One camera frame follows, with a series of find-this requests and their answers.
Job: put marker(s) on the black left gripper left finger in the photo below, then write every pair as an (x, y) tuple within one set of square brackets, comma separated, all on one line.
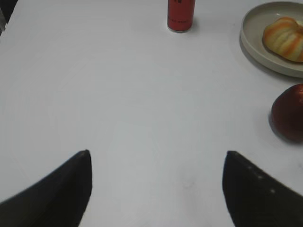
[(58, 200)]

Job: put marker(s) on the white metal rack frame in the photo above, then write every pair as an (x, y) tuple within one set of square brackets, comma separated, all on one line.
[(2, 22)]

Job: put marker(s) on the orange striped croissant bread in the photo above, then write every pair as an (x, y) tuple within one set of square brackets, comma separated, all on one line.
[(284, 37)]

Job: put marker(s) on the beige ceramic plate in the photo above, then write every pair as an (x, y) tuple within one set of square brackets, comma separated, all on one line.
[(252, 27)]

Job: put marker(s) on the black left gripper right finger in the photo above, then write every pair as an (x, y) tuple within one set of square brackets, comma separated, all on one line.
[(255, 199)]

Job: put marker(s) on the red apple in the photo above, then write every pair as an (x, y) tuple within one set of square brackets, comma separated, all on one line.
[(287, 114)]

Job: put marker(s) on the red cola can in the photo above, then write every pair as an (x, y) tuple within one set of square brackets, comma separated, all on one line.
[(180, 15)]

